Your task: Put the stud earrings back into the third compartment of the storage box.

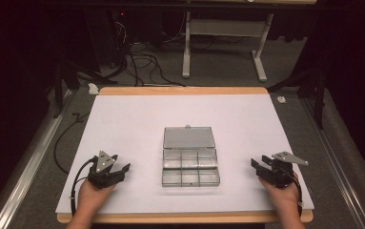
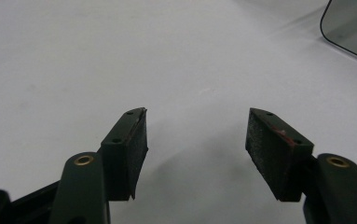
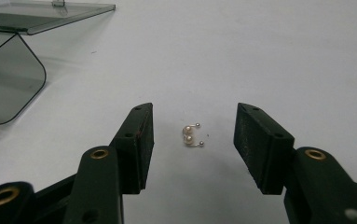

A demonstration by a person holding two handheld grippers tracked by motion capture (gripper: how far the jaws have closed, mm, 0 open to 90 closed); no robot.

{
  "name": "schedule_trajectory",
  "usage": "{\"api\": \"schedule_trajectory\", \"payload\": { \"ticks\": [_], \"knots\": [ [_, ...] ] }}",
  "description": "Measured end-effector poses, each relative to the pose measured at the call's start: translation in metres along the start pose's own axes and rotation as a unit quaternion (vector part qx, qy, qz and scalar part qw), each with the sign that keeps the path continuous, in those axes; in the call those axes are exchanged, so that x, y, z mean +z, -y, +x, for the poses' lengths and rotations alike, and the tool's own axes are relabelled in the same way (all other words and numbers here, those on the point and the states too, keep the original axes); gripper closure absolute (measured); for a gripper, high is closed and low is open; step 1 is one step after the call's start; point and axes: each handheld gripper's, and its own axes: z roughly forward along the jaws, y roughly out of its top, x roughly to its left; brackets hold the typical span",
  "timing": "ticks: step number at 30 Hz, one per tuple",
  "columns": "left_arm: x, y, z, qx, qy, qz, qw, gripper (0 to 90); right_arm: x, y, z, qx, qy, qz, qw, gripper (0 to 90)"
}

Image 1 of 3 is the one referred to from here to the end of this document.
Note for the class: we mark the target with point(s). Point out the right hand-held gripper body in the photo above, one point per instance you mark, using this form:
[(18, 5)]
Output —
[(277, 175)]

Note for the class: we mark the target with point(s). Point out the white metal desk frame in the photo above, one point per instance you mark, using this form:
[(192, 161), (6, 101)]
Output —
[(186, 47)]

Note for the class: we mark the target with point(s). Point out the person's left hand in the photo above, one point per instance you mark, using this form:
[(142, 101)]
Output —
[(91, 195)]

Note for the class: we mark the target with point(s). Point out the silver metal floor rail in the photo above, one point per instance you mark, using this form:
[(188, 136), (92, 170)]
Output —
[(27, 171), (339, 171)]

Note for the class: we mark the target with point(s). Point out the small round white object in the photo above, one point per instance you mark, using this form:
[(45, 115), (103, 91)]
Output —
[(281, 99)]

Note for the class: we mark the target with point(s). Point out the clear plastic compartment box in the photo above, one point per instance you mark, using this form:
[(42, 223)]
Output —
[(189, 159)]

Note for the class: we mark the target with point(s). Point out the black metal stand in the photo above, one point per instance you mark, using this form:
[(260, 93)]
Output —
[(319, 95), (59, 82)]

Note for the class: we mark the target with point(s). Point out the dark computer tower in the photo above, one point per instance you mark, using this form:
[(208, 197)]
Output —
[(107, 35)]

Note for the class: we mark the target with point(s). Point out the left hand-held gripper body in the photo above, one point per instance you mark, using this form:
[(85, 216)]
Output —
[(102, 178)]

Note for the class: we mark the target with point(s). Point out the person's right hand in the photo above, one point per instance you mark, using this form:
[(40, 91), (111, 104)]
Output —
[(281, 197)]

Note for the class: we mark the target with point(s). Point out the white table sheet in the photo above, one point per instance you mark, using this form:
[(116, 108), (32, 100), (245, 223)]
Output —
[(132, 127)]

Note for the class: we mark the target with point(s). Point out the small white floor object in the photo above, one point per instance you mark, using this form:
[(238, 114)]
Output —
[(93, 88)]

